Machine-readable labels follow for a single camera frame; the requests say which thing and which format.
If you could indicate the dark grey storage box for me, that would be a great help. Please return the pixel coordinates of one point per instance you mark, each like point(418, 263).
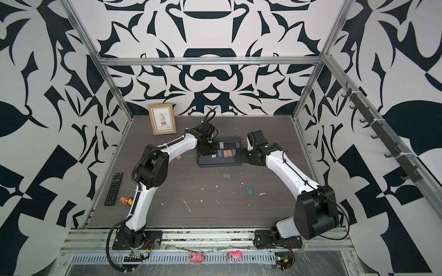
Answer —
point(230, 143)

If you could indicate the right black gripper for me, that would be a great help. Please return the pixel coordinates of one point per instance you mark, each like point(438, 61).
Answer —
point(244, 150)

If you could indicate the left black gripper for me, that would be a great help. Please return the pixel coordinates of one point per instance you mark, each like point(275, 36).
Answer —
point(214, 149)

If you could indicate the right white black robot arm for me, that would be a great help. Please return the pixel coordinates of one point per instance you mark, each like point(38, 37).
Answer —
point(316, 209)

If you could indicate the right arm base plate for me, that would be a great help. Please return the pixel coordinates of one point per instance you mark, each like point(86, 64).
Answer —
point(271, 239)

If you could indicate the small red yellow toy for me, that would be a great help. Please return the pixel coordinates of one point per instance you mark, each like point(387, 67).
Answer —
point(126, 201)

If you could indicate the wooden picture frame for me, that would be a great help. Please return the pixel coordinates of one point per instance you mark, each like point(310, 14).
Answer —
point(162, 119)

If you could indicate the pink clip toy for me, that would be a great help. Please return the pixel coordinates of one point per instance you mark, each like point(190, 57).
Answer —
point(235, 256)

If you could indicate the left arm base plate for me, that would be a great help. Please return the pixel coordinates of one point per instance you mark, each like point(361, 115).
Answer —
point(148, 240)

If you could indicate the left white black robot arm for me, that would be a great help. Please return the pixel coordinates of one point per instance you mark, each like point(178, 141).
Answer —
point(151, 172)

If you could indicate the blue eraser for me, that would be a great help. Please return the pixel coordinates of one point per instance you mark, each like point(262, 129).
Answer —
point(249, 190)

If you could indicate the pink pig toy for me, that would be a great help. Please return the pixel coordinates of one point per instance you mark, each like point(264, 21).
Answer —
point(196, 258)

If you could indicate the black remote control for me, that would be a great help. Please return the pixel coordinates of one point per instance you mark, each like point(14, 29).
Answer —
point(115, 183)

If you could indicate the wall hook rail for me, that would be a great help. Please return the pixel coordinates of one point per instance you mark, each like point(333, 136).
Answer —
point(384, 132)

